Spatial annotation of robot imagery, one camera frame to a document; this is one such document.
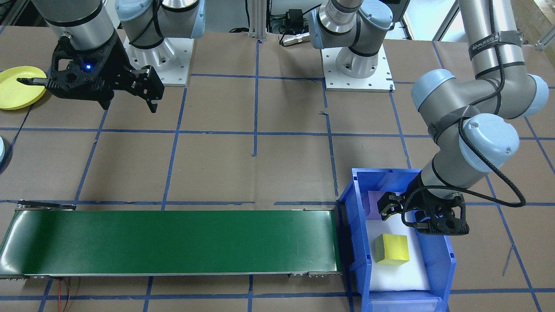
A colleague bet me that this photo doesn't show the grey metal frame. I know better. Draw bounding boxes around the grey metal frame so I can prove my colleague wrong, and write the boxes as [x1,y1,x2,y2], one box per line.
[0,0,34,26]

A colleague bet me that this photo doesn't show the white foam pad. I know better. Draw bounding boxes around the white foam pad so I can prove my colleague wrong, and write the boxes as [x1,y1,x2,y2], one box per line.
[366,191,431,292]

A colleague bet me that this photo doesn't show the silver cylindrical connector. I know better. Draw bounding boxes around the silver cylindrical connector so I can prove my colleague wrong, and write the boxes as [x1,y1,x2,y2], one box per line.
[280,34,311,46]

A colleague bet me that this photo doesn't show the yellow plate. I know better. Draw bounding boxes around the yellow plate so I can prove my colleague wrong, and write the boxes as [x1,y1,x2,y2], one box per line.
[0,66,47,111]

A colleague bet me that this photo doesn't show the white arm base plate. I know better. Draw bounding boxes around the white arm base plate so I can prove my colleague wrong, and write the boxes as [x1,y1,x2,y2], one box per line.
[322,43,395,92]
[124,37,195,87]

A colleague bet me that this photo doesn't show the purple foam block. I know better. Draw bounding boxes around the purple foam block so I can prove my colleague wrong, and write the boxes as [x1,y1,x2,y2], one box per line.
[366,191,393,220]

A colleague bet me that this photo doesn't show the white metal frame bars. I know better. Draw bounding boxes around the white metal frame bars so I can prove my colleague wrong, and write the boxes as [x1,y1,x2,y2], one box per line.
[401,0,461,42]

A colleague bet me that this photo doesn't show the brown cardboard box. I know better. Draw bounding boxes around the brown cardboard box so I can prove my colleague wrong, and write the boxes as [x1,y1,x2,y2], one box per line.
[520,0,555,44]

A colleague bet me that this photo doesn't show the yellow foam block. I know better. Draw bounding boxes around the yellow foam block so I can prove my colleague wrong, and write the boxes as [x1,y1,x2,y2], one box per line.
[374,234,410,265]

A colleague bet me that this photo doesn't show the aluminium profile post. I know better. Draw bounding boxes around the aluminium profile post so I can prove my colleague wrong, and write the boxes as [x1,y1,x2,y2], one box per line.
[247,0,270,41]

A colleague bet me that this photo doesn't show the black box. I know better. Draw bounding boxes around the black box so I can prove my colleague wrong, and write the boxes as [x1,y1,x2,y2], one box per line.
[382,0,411,18]

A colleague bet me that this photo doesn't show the thin red wire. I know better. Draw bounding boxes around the thin red wire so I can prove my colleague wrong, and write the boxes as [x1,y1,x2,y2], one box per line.
[58,277,72,312]

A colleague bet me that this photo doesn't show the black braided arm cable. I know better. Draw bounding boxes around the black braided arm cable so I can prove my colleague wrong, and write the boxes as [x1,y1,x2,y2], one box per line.
[401,0,528,229]

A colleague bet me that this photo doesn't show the black velcro cable strap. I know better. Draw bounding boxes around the black velcro cable strap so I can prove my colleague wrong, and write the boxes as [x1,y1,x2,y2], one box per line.
[468,31,523,62]

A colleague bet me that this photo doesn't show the green conveyor belt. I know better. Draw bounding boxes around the green conveyor belt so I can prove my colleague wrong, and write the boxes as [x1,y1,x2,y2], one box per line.
[0,200,343,280]

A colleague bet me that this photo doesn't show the blue plastic bin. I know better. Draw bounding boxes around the blue plastic bin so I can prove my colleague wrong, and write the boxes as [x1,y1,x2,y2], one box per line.
[338,168,457,312]

